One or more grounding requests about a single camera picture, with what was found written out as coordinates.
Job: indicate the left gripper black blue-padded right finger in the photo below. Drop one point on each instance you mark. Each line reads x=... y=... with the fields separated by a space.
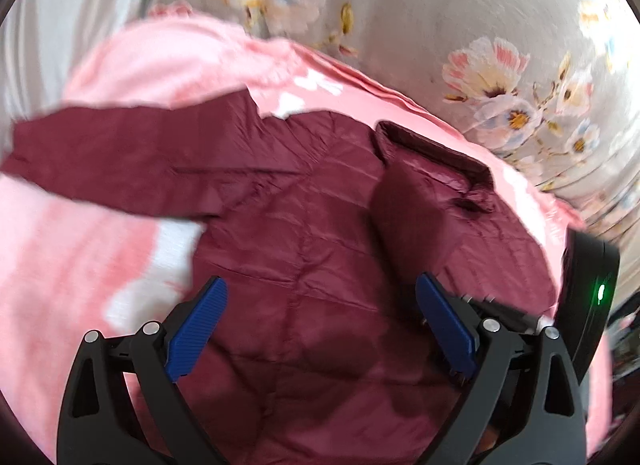
x=520 y=403

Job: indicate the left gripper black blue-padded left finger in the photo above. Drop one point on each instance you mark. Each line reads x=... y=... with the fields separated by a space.
x=98 y=424

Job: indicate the maroon quilted jacket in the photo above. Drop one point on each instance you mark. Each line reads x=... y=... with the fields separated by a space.
x=320 y=225

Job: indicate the pink blanket with white bows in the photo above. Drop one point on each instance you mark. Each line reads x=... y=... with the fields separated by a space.
x=68 y=266

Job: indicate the grey floral bed sheet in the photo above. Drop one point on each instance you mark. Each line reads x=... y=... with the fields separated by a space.
x=550 y=86

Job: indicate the white curtain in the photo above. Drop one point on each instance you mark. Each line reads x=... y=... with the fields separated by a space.
x=41 y=42

